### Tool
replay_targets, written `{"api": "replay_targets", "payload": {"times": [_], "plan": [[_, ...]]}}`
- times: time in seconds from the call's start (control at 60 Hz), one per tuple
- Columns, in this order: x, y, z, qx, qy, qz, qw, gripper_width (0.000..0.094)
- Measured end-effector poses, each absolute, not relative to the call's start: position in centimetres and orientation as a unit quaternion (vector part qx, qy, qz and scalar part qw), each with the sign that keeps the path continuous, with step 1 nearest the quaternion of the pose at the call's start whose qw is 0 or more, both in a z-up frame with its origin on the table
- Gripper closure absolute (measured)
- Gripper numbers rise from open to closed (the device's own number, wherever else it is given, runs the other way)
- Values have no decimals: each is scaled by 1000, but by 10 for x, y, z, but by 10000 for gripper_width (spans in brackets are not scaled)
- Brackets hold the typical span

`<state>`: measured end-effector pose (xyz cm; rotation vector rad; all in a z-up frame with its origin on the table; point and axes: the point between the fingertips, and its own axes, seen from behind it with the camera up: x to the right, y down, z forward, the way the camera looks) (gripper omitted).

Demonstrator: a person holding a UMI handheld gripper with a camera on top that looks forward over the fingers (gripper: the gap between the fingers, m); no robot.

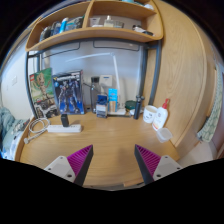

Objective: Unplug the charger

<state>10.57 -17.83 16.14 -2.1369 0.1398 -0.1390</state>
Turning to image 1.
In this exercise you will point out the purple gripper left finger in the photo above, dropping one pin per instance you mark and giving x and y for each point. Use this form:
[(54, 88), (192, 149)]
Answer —
[(74, 167)]

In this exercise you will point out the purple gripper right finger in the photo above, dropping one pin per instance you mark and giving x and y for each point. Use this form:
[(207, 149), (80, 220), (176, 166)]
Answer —
[(152, 166)]

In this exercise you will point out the black charger plug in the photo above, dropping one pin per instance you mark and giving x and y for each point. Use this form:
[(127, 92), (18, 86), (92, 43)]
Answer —
[(64, 120)]

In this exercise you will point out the clear plastic cup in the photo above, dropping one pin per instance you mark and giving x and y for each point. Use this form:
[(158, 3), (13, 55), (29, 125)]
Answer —
[(164, 135)]

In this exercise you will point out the white power strip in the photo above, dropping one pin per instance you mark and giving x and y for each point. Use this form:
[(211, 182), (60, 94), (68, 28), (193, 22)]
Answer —
[(61, 129)]

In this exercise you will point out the white lotion bottle red cap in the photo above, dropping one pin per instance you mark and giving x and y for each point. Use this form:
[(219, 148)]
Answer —
[(161, 116)]

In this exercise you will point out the white cream jar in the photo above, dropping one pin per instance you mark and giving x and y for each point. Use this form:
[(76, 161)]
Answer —
[(149, 113)]

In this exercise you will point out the white desk lamp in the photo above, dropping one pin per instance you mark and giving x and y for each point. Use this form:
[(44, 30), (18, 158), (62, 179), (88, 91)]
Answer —
[(115, 80)]

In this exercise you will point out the green patterned cloth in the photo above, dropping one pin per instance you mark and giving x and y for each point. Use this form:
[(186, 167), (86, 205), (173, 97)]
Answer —
[(210, 125)]

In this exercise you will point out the dark green round container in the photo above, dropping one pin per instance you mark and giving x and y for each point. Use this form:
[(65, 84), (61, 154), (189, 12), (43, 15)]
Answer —
[(130, 104)]

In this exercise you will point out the black electric shaver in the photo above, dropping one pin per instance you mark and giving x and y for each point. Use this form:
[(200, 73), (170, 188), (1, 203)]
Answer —
[(138, 106)]

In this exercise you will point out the teal bedding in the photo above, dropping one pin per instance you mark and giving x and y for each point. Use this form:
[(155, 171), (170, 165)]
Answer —
[(11, 130)]

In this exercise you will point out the small blue box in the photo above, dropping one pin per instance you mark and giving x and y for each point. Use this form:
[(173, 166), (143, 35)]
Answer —
[(101, 106)]

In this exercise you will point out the blue robot model box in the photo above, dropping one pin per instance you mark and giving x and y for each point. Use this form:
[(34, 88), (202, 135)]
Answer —
[(68, 92)]

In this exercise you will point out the clear water bottle black lid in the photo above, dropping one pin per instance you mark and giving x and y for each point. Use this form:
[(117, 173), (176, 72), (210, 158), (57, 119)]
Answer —
[(94, 91)]

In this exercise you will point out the light blue carton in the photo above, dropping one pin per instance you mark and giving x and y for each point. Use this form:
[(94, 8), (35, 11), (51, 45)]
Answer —
[(113, 99)]

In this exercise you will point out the green Groot Lego box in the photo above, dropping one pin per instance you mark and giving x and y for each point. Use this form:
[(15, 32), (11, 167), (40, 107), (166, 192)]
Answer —
[(42, 94)]

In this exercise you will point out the blue tube on shelf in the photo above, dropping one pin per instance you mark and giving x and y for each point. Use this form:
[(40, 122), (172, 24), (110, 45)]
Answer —
[(63, 25)]

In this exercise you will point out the glass perfume bottle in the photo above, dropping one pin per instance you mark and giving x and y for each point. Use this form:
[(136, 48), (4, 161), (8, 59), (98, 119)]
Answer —
[(108, 22)]

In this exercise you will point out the white wall charger block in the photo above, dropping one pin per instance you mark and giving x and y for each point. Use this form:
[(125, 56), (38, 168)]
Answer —
[(106, 80)]

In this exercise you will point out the wooden wall shelf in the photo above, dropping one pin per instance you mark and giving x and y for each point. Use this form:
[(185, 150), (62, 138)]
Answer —
[(150, 20)]

